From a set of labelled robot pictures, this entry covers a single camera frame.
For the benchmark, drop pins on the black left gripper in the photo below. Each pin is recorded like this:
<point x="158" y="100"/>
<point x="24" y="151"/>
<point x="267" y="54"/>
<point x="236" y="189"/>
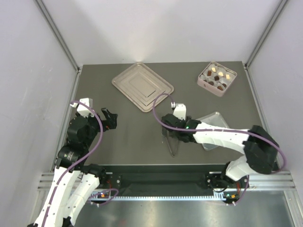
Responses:
<point x="111" y="122"/>

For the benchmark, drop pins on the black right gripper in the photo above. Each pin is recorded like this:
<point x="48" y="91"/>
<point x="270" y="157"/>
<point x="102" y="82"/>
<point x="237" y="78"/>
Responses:
<point x="187" y="119"/>

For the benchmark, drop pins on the metal tongs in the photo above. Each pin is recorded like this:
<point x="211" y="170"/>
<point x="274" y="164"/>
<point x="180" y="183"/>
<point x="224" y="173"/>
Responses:
<point x="172" y="142"/>

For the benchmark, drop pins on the silver tin lid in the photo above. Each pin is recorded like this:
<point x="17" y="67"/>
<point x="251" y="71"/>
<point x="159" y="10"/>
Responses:
<point x="214" y="119"/>

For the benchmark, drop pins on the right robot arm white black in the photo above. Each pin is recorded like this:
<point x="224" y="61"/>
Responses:
<point x="258" y="149"/>

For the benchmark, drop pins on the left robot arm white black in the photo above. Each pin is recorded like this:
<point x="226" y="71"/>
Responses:
<point x="62" y="206"/>

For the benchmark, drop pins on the pink chocolate tin box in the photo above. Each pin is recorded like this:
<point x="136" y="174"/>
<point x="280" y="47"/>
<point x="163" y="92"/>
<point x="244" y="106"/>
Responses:
<point x="203" y="78"/>

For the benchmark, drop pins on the silver metal tray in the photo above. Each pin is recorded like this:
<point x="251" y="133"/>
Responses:
<point x="141" y="85"/>

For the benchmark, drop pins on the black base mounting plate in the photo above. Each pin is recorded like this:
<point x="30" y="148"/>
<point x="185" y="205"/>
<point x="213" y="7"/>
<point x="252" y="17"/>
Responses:
<point x="166" y="180"/>

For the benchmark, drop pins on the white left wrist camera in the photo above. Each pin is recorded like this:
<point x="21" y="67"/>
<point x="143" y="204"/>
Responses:
<point x="82" y="110"/>

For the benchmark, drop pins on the aluminium frame rail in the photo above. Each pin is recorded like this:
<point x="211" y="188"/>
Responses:
<point x="263" y="183"/>

